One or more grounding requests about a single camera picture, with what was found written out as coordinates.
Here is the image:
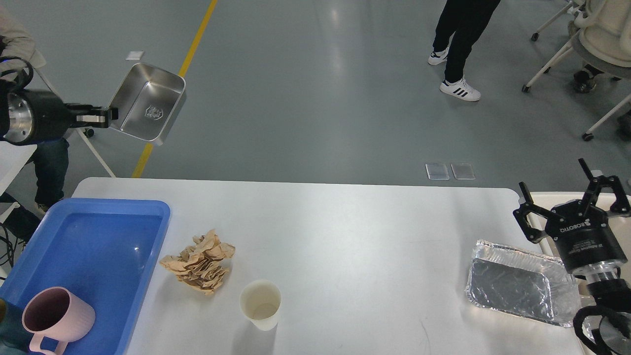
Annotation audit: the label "cream office chair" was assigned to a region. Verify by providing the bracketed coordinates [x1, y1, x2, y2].
[521, 0, 631, 142]

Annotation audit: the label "white floor marker square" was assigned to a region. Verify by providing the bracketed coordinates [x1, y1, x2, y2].
[125, 50, 144, 61]

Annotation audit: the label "crumpled brown paper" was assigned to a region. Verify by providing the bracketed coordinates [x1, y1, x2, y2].
[159, 229, 235, 296]

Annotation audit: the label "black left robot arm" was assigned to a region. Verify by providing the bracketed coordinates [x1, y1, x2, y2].
[0, 59, 119, 146]

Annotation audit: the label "walking person black trousers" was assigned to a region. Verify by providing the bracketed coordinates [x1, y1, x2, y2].
[427, 0, 500, 103]

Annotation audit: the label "cream plastic bin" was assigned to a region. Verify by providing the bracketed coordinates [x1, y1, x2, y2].
[521, 191, 631, 355]

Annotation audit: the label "blue plastic tray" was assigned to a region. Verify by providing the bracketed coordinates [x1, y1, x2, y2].
[1, 198, 171, 355]

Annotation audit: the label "left floor outlet plate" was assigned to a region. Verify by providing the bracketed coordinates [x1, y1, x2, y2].
[424, 163, 450, 180]

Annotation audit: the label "pink plastic mug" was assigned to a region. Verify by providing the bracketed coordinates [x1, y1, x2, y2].
[22, 287, 96, 355]

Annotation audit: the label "seated person at left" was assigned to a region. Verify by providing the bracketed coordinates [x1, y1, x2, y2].
[0, 6, 69, 213]

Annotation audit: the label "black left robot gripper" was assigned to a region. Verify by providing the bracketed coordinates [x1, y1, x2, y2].
[5, 90, 119, 145]

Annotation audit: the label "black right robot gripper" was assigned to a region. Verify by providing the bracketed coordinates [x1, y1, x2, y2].
[513, 158, 631, 275]

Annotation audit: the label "aluminium foil tray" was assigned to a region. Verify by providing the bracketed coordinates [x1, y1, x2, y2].
[464, 240, 581, 327]

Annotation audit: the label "right floor outlet plate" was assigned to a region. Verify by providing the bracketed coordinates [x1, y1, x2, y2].
[450, 163, 476, 180]

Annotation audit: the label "cream paper cup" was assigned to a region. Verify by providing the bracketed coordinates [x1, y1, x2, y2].
[239, 279, 282, 331]

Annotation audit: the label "small stainless steel tray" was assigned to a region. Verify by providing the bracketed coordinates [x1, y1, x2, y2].
[109, 63, 186, 145]

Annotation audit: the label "white side table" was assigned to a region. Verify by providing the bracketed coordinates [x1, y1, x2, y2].
[0, 141, 37, 195]

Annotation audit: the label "white folding chair left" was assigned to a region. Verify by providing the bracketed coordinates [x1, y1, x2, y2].
[30, 49, 116, 178]

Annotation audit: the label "floor outlet plate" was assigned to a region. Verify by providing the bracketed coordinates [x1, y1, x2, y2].
[424, 163, 450, 180]
[450, 163, 476, 180]

